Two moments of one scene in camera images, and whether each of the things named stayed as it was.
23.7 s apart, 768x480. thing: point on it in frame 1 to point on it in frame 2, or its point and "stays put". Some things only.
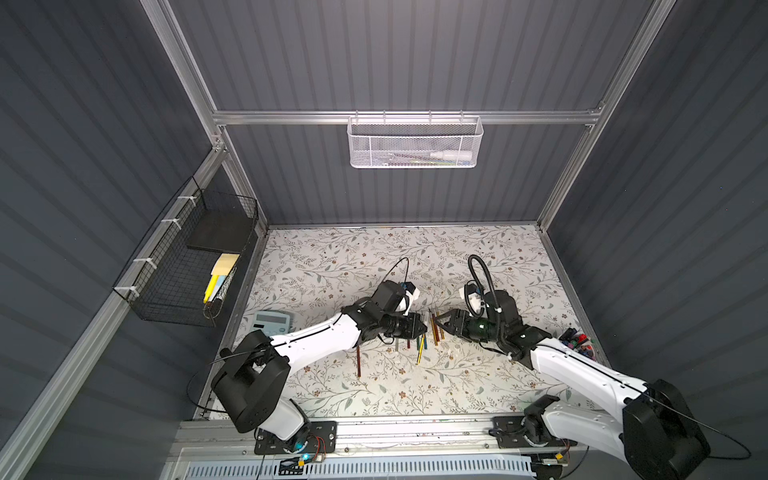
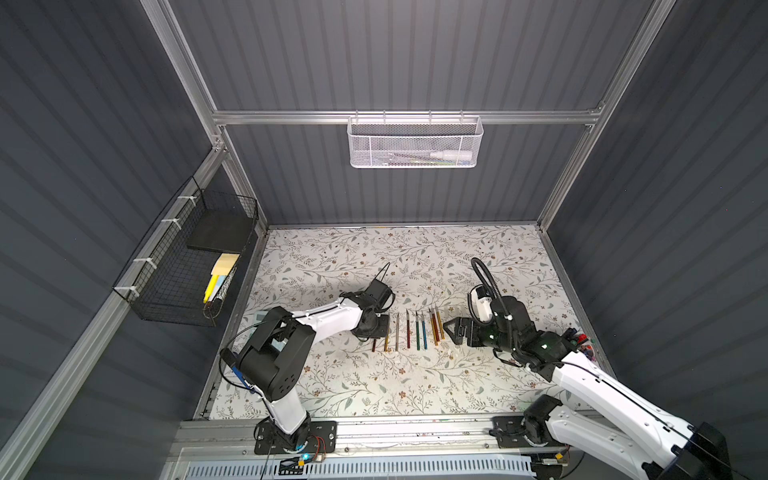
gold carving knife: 435,329 stays put
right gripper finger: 456,315 to 461,327
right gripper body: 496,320 stays put
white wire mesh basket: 378,142 stays put
